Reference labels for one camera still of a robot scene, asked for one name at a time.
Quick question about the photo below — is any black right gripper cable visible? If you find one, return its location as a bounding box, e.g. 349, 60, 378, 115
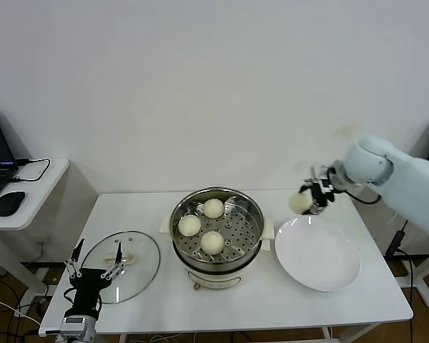
345, 187, 383, 206

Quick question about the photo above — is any white floor cable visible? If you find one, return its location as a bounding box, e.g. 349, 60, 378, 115
0, 292, 44, 326

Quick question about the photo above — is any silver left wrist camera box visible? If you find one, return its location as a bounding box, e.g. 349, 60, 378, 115
59, 315, 97, 335

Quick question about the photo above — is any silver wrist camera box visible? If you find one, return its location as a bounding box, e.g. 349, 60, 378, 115
311, 163, 336, 190
59, 315, 97, 335

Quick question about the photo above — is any white side table with mouse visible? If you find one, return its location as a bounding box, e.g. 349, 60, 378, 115
0, 158, 71, 297

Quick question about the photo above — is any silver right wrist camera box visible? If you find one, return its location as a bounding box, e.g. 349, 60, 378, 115
311, 163, 336, 190

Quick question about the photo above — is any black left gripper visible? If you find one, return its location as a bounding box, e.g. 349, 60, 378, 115
64, 238, 126, 316

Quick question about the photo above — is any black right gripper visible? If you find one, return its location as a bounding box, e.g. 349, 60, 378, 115
298, 174, 335, 217

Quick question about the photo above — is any round glass pot lid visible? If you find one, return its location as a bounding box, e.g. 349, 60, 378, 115
81, 230, 162, 304

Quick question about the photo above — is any black computer mouse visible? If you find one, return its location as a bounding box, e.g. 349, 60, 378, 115
0, 191, 26, 217

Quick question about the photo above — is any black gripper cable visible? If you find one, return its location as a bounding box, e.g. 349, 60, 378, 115
63, 287, 102, 316
345, 187, 383, 206

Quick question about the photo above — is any black laptop charger cable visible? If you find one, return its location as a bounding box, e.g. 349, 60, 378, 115
9, 158, 51, 183

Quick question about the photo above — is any white steamed baozi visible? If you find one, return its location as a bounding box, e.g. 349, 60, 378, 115
199, 231, 225, 255
177, 215, 202, 237
288, 192, 312, 215
203, 198, 225, 219

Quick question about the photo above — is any black cable with adapter block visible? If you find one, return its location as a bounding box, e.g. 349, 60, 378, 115
385, 218, 415, 343

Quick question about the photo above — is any stainless steel steamer basket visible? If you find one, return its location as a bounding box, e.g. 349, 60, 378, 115
169, 187, 267, 267

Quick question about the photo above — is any white electric cooking pot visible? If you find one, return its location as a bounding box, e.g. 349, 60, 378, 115
159, 217, 275, 291

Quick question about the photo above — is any white round plate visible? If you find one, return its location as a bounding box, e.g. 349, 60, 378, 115
274, 217, 362, 293

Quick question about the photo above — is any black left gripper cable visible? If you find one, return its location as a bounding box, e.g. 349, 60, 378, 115
63, 287, 102, 316

